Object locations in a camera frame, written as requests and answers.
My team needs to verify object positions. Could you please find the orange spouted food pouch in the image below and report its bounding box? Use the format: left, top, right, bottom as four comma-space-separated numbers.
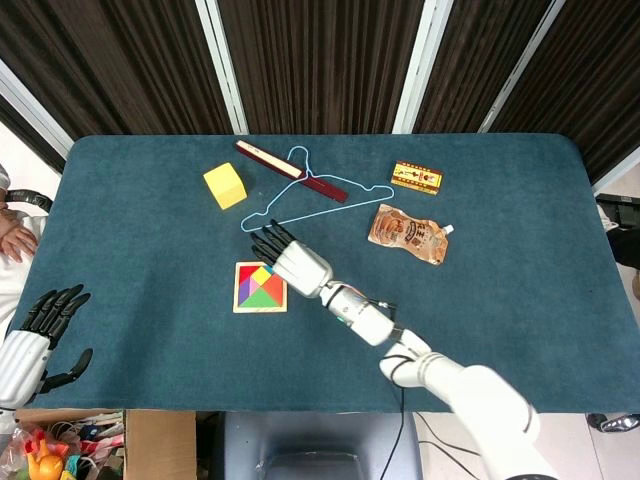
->
367, 203, 455, 266

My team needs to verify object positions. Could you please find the light blue wire hanger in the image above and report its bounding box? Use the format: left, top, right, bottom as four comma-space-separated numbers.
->
240, 145, 396, 233

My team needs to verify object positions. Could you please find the dark brown folding screen panel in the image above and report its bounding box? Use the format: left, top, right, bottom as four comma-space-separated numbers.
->
479, 0, 640, 196
0, 0, 249, 166
0, 59, 74, 174
197, 0, 454, 136
394, 0, 566, 135

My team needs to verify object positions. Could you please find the wooden tangram puzzle tray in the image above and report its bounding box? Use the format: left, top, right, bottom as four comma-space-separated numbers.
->
232, 261, 289, 315

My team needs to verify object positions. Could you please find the yellow cube block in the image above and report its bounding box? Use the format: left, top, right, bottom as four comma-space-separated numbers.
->
202, 162, 249, 210

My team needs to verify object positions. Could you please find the black cable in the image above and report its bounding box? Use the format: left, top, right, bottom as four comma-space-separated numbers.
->
379, 384, 481, 480

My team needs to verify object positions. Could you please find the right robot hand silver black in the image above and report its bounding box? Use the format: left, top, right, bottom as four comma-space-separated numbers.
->
249, 218, 334, 299

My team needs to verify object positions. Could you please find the green triangle tangram piece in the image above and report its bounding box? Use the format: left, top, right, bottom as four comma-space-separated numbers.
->
240, 289, 286, 308

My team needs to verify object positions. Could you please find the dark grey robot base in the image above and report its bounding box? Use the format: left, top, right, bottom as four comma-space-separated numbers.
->
222, 412, 419, 480

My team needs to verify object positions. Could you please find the yellow red small carton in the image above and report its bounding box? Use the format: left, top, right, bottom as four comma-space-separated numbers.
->
390, 160, 445, 197

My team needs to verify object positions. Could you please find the brown cardboard box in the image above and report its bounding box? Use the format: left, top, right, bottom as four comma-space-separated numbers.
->
4, 409, 197, 480

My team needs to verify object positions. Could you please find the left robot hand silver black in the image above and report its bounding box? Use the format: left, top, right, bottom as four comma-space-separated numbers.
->
0, 283, 95, 409

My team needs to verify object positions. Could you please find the dark red long stick box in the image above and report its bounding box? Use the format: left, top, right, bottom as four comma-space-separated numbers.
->
235, 140, 350, 204

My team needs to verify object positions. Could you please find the teal table cloth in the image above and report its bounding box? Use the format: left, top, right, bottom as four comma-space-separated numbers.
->
17, 133, 626, 415

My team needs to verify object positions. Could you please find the black equipment case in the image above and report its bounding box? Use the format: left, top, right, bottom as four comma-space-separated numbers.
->
595, 193, 640, 232

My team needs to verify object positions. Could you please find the person in white clothing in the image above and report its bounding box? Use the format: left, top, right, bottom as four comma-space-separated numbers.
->
0, 162, 49, 326

